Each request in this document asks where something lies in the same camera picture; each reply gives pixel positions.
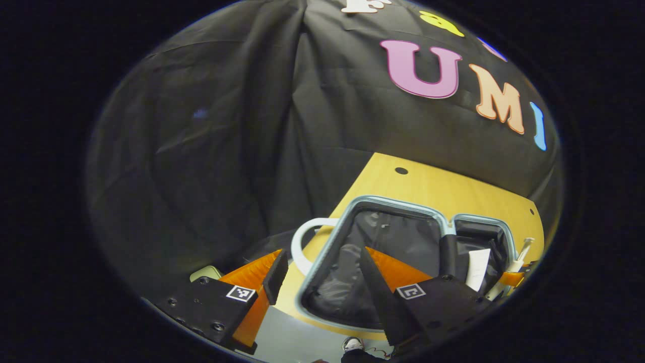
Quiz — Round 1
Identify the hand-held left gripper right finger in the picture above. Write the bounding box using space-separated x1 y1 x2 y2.
360 247 492 348

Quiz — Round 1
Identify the person's leg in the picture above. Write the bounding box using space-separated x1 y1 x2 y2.
341 349 391 363

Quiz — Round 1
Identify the light blue suitcase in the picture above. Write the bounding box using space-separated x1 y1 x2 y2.
291 196 521 332

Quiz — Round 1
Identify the pale green object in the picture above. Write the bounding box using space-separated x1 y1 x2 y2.
190 266 223 283

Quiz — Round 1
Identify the black backdrop cloth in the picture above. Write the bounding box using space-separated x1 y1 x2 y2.
86 0 564 303

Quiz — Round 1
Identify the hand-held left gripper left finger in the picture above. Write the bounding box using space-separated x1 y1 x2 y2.
156 250 289 353

